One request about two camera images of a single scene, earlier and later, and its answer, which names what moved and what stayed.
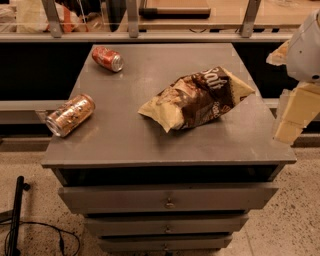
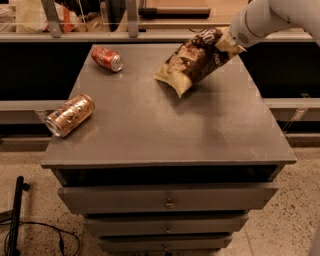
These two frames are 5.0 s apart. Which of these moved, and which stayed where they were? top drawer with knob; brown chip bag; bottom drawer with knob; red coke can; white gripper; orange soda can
Moved: white gripper; brown chip bag
Stayed: top drawer with knob; orange soda can; red coke can; bottom drawer with knob
